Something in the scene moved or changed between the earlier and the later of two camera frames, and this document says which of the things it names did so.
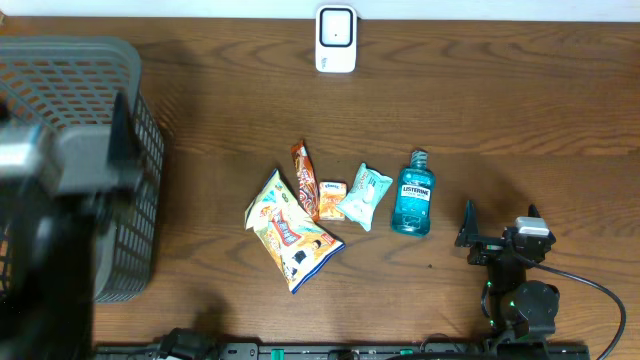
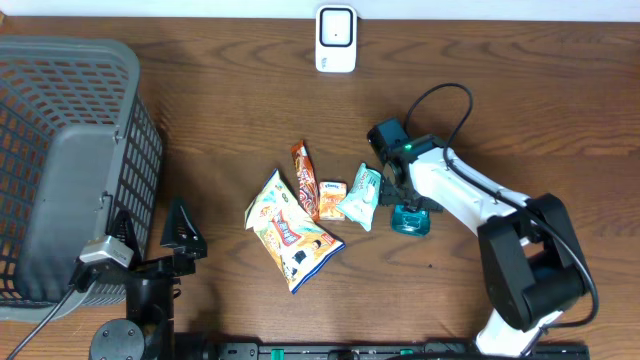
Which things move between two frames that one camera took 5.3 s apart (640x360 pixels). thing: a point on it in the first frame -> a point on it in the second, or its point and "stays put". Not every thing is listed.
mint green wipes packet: [366, 195] stays put
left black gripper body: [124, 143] -> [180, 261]
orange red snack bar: [308, 190] stays put
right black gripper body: [487, 251] -> [402, 196]
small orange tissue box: [330, 193] stays put
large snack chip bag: [299, 244] stays put
